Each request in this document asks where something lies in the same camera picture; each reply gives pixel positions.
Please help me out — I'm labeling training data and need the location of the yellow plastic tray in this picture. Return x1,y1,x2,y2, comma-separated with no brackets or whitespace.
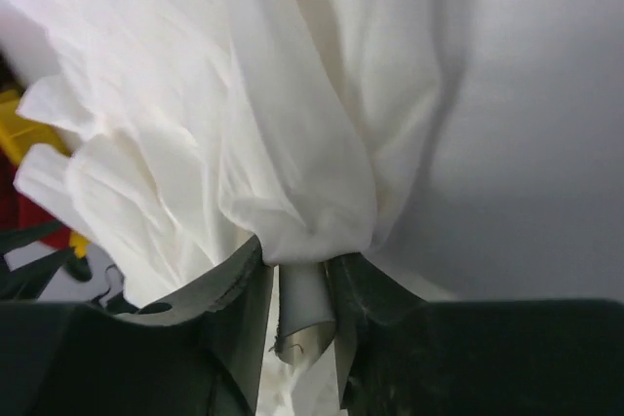
0,89,94,259

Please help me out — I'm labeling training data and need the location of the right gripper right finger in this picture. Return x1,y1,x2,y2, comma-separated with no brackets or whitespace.
328,254,623,416

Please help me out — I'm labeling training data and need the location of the white pleated skirt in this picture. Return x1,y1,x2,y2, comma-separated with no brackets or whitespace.
0,0,469,416

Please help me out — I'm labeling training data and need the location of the red skirt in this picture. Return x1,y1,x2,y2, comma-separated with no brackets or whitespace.
0,153,56,230

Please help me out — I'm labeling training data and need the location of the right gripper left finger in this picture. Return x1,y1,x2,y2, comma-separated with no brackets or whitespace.
1,238,273,415

